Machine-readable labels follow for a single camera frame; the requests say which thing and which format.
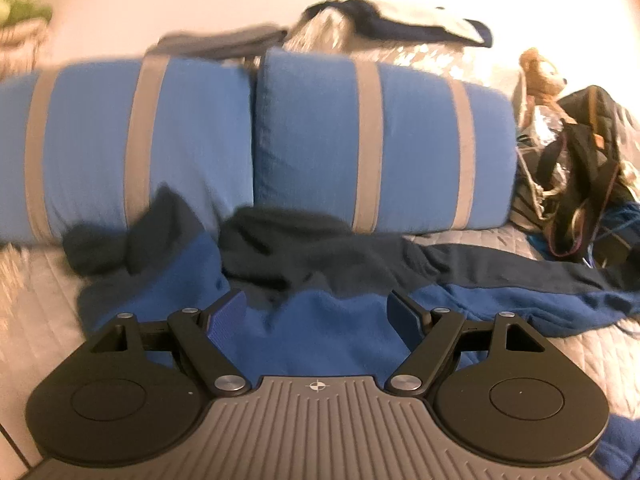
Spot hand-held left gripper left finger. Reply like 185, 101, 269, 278
86, 290, 252, 398

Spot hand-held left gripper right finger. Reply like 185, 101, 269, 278
386, 290, 551, 396

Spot blue fleece jacket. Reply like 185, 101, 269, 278
62, 185, 640, 480

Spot grey folded clothes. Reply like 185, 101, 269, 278
147, 22, 291, 61

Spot navy and pink clothes pile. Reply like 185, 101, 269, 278
305, 0, 493, 48

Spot blue grey-striped pillow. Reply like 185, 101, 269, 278
252, 47, 518, 235
0, 52, 256, 248

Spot white lace trim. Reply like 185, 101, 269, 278
0, 245, 36, 321

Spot black bag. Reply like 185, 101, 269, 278
512, 85, 640, 266

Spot brown teddy bear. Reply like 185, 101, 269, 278
517, 47, 568, 126

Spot pale pink fluffy blanket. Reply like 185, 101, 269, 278
0, 20, 51, 68

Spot green and pink blankets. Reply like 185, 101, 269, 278
0, 0, 53, 28

